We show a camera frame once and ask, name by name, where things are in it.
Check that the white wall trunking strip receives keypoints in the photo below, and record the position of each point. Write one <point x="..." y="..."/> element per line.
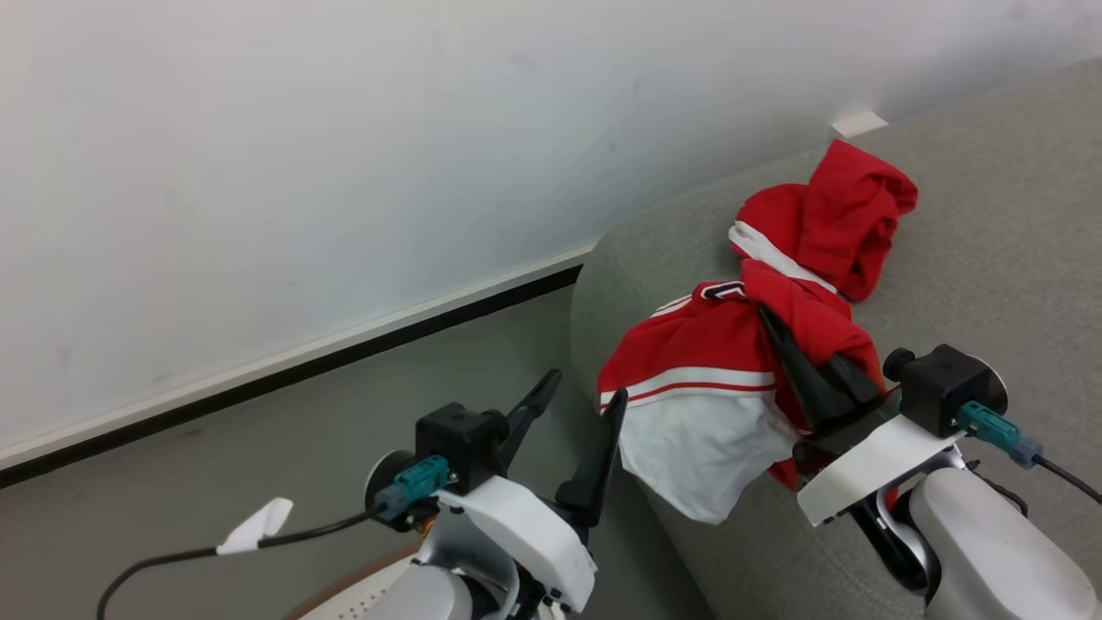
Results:
<point x="301" y="353"/>

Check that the red and white jersey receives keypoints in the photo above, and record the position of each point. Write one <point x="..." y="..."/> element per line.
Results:
<point x="732" y="362"/>

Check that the white wall trunking box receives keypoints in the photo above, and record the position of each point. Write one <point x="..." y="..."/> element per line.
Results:
<point x="858" y="124"/>

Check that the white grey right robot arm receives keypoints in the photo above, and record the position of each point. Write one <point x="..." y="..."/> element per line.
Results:
<point x="990" y="551"/>

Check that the white laundry basket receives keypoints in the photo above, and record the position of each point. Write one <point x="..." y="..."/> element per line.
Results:
<point x="362" y="598"/>

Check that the black skirting strip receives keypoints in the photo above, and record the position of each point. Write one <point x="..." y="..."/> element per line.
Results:
<point x="301" y="375"/>

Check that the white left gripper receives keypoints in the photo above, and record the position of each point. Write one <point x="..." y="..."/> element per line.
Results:
<point x="534" y="534"/>

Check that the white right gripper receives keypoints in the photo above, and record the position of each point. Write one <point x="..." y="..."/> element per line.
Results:
<point x="869" y="469"/>

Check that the grey fabric sofa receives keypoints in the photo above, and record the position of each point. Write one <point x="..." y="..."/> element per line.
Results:
<point x="990" y="241"/>

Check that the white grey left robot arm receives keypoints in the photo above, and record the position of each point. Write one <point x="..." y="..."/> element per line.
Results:
<point x="422" y="598"/>

